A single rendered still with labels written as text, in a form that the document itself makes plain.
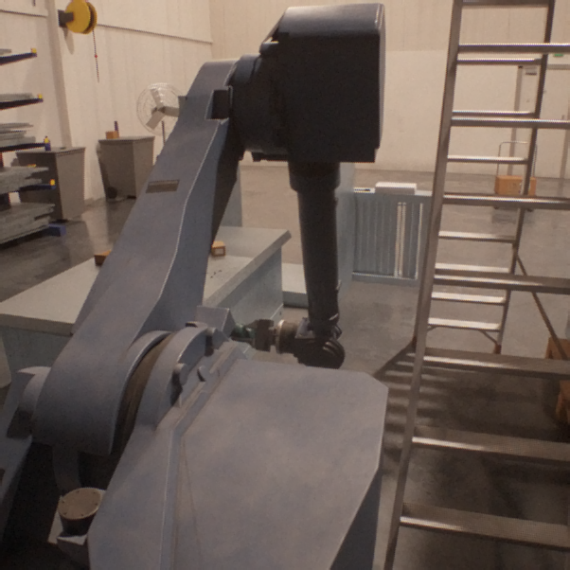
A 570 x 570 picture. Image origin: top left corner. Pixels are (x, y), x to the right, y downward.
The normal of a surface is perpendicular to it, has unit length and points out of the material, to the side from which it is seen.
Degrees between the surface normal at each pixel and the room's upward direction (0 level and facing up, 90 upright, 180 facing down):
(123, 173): 95
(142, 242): 34
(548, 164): 90
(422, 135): 90
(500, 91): 90
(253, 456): 15
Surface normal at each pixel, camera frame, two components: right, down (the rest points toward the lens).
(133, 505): -0.12, -0.71
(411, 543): -0.02, -0.94
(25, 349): -0.29, 0.34
